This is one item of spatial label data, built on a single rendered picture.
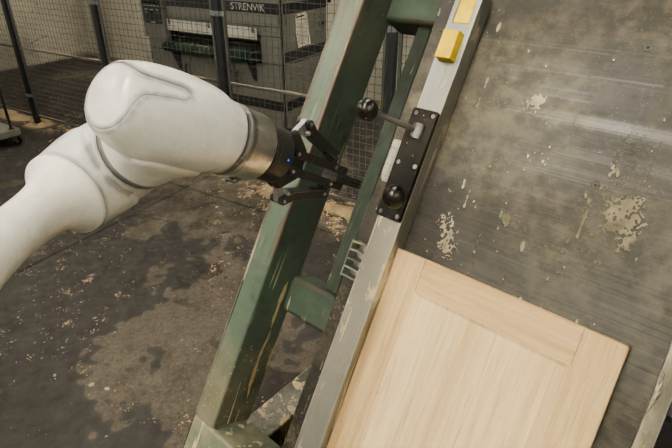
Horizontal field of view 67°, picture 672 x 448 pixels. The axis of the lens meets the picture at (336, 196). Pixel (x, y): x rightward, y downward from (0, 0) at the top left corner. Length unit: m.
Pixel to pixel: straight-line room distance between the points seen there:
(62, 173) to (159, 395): 1.98
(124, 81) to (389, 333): 0.60
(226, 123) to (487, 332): 0.52
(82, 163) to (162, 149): 0.12
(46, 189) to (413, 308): 0.58
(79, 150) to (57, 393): 2.15
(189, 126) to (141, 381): 2.15
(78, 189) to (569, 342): 0.67
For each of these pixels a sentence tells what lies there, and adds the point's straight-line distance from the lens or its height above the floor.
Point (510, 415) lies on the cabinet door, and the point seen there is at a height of 1.17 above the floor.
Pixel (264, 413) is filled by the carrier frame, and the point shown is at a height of 0.79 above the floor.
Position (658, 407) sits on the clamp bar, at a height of 1.29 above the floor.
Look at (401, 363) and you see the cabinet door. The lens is 0.91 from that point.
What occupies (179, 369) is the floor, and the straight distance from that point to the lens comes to 2.62.
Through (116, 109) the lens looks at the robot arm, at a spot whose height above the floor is 1.65.
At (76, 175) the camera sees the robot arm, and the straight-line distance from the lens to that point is 0.62.
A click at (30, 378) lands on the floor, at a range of 2.84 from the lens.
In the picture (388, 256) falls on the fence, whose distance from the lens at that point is 0.89.
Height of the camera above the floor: 1.79
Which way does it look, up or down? 27 degrees down
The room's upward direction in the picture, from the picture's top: straight up
